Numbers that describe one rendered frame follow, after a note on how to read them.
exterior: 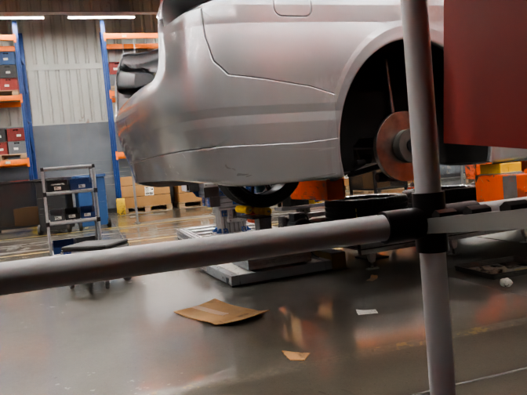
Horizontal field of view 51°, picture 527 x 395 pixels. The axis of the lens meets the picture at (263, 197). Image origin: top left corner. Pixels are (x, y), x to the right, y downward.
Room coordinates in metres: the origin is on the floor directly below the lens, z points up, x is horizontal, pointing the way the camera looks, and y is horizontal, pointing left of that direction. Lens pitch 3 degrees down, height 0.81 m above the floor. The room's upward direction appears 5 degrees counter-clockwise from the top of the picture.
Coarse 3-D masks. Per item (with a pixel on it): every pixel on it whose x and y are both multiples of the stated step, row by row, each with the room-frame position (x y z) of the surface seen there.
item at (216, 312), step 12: (216, 300) 3.37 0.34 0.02; (180, 312) 3.20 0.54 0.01; (192, 312) 3.19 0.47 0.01; (204, 312) 3.16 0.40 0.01; (216, 312) 3.13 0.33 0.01; (228, 312) 3.11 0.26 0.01; (240, 312) 3.07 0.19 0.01; (252, 312) 3.06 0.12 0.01; (264, 312) 2.95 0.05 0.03; (216, 324) 2.88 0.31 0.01
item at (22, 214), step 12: (0, 192) 10.15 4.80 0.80; (12, 192) 10.20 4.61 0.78; (24, 192) 10.26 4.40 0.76; (0, 204) 10.15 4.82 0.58; (12, 204) 10.20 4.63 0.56; (24, 204) 10.25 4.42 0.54; (36, 204) 10.30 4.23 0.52; (0, 216) 10.14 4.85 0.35; (12, 216) 10.19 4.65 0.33; (24, 216) 10.25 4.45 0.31; (36, 216) 10.30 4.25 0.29; (0, 228) 10.13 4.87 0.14; (12, 228) 10.18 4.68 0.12
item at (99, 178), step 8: (72, 176) 10.02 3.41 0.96; (80, 176) 9.64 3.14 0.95; (88, 176) 9.66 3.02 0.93; (96, 176) 9.73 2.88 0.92; (96, 184) 9.78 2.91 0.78; (104, 184) 9.84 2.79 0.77; (88, 192) 9.71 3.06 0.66; (104, 192) 9.83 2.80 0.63; (80, 200) 9.65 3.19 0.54; (88, 200) 9.71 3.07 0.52; (104, 200) 9.82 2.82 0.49; (104, 208) 9.81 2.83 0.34; (104, 216) 9.81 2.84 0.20; (80, 224) 9.59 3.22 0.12; (88, 224) 9.69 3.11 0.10; (104, 224) 9.81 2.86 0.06
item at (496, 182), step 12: (480, 168) 2.71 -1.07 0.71; (492, 168) 2.63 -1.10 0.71; (504, 168) 2.60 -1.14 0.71; (516, 168) 2.62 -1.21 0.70; (480, 180) 2.69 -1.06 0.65; (492, 180) 2.62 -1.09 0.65; (504, 180) 2.55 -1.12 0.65; (516, 180) 2.49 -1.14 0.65; (480, 192) 2.70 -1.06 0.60; (492, 192) 2.62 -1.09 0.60; (504, 192) 2.55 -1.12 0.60; (516, 192) 2.49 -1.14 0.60
